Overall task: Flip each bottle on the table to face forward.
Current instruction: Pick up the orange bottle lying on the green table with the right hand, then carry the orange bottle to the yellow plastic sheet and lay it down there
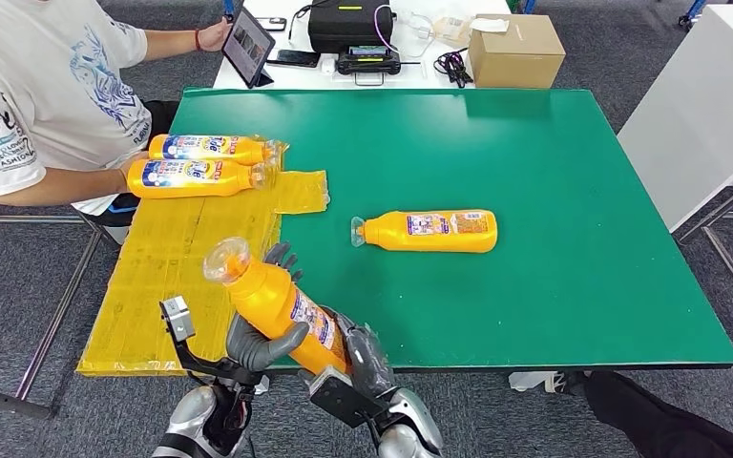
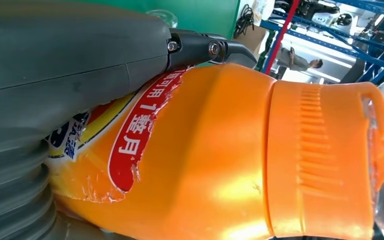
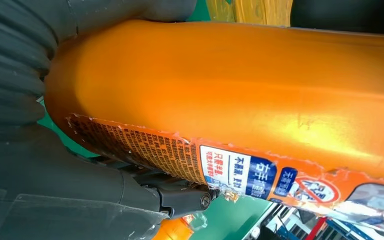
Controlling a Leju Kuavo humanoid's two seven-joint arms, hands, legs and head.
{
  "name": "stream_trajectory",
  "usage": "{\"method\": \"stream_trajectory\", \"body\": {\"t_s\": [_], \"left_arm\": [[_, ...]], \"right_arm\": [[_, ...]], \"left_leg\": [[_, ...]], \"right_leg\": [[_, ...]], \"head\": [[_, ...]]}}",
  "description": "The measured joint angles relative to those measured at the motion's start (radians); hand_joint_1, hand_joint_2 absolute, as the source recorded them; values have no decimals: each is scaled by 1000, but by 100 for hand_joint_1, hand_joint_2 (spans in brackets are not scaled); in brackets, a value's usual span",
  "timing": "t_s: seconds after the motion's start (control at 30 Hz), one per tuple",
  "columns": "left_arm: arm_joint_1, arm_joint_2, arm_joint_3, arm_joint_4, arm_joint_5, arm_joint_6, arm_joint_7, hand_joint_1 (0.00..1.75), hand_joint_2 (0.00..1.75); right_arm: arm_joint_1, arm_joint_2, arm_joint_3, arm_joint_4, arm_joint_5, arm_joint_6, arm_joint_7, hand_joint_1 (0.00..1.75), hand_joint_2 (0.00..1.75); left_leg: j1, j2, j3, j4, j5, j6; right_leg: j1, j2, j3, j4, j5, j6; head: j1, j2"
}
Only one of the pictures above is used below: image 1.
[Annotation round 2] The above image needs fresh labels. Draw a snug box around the person's left hand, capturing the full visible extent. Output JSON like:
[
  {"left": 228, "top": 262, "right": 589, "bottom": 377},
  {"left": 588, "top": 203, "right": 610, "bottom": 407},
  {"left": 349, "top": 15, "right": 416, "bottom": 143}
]
[{"left": 197, "top": 17, "right": 235, "bottom": 55}]

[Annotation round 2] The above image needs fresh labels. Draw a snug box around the brown cardboard box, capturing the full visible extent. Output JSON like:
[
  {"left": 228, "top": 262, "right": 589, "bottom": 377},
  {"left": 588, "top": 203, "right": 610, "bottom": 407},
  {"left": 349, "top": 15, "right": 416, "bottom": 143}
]
[{"left": 467, "top": 13, "right": 567, "bottom": 90}]

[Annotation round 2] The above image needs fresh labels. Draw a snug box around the black tablet computer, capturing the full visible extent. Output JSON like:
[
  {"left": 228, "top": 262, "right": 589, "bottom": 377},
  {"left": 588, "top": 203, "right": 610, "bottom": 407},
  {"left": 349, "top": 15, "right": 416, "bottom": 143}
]
[{"left": 222, "top": 6, "right": 277, "bottom": 90}]

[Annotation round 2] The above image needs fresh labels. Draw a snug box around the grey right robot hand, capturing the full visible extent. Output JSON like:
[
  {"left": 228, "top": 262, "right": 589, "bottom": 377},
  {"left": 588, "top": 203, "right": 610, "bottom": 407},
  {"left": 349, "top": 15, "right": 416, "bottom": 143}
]
[{"left": 325, "top": 308, "right": 399, "bottom": 401}]

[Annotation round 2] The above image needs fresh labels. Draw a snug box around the pink cable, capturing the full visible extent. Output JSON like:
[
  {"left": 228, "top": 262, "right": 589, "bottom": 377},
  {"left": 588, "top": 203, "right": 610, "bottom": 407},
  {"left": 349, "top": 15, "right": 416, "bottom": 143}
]
[{"left": 373, "top": 5, "right": 403, "bottom": 55}]

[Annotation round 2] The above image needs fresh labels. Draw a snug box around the orange detergent bottle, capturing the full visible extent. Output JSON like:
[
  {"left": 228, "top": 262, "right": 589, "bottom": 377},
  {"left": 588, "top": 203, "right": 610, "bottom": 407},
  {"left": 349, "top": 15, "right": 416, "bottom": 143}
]
[
  {"left": 349, "top": 209, "right": 499, "bottom": 255},
  {"left": 148, "top": 134, "right": 283, "bottom": 169},
  {"left": 126, "top": 157, "right": 274, "bottom": 200},
  {"left": 202, "top": 237, "right": 352, "bottom": 375}
]

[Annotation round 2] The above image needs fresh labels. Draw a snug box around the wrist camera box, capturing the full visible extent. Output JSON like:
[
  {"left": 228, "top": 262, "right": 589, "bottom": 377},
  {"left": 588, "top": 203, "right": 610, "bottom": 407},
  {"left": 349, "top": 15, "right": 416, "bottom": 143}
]
[
  {"left": 158, "top": 295, "right": 199, "bottom": 345},
  {"left": 300, "top": 364, "right": 393, "bottom": 431}
]

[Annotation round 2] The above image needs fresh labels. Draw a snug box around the white tissue paper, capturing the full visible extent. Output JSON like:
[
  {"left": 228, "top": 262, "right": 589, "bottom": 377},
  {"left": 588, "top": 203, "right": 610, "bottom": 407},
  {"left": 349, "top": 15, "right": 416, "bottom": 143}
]
[{"left": 469, "top": 16, "right": 511, "bottom": 34}]

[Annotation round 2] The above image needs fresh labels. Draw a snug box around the white desk with metal legs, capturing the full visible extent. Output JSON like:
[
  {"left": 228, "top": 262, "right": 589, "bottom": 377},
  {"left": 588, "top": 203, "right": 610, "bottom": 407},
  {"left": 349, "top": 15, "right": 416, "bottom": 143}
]
[{"left": 617, "top": 3, "right": 733, "bottom": 333}]

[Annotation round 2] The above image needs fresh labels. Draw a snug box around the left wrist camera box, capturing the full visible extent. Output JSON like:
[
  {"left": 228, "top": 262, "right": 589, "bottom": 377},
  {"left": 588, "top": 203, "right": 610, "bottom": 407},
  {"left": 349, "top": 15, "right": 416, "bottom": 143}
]
[{"left": 158, "top": 295, "right": 199, "bottom": 345}]

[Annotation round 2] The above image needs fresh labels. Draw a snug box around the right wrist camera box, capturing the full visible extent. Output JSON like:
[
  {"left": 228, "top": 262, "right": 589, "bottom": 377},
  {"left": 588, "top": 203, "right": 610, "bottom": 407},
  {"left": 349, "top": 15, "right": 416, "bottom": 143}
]
[{"left": 300, "top": 364, "right": 393, "bottom": 431}]

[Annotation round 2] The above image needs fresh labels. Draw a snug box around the black cable bundle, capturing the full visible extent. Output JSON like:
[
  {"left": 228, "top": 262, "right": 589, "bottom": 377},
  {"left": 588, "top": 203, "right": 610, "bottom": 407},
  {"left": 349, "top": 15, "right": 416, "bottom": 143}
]
[{"left": 432, "top": 47, "right": 475, "bottom": 90}]

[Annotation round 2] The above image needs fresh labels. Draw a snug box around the black remote controller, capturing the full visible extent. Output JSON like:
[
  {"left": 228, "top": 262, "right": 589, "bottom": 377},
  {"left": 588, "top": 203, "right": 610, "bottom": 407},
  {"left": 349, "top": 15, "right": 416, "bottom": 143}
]
[{"left": 334, "top": 45, "right": 404, "bottom": 88}]

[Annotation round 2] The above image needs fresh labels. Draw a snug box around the clear plastic bag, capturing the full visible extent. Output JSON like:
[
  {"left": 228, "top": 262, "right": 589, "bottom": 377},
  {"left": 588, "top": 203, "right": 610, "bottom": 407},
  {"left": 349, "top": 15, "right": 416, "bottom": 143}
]
[{"left": 434, "top": 15, "right": 474, "bottom": 49}]

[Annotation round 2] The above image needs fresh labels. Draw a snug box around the person's leg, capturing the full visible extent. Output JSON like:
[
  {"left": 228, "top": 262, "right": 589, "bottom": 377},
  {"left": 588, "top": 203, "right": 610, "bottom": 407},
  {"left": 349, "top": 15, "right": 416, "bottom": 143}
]
[{"left": 584, "top": 369, "right": 733, "bottom": 458}]

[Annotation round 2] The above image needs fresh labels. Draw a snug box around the person's right hand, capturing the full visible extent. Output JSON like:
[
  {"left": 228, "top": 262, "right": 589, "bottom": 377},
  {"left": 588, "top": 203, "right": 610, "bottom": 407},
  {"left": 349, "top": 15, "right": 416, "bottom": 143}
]
[{"left": 116, "top": 151, "right": 151, "bottom": 191}]

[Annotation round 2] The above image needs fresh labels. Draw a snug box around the person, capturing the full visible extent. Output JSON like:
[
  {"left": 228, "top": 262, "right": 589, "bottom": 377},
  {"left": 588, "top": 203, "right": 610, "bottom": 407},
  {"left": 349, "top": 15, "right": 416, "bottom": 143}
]
[{"left": 0, "top": 0, "right": 235, "bottom": 229}]

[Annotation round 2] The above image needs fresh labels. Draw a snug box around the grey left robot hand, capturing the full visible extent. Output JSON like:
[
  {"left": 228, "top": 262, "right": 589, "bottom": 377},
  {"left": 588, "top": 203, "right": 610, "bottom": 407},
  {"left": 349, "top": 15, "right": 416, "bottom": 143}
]
[{"left": 225, "top": 241, "right": 311, "bottom": 374}]

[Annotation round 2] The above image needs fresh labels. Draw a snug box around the yellow taped cardboard mat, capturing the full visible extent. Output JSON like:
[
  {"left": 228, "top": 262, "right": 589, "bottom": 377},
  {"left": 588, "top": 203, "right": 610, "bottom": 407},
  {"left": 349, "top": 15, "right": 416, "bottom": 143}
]
[{"left": 75, "top": 134, "right": 332, "bottom": 379}]

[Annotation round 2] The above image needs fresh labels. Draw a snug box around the black carry bag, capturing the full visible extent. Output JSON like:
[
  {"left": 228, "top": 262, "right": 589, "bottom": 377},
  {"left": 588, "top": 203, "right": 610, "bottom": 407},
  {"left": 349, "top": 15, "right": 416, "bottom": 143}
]
[{"left": 307, "top": 0, "right": 397, "bottom": 55}]

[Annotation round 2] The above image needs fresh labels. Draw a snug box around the person's foot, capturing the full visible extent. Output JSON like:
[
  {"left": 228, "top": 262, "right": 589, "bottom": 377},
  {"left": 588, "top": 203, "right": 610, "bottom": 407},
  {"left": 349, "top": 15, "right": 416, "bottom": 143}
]
[{"left": 544, "top": 369, "right": 590, "bottom": 398}]

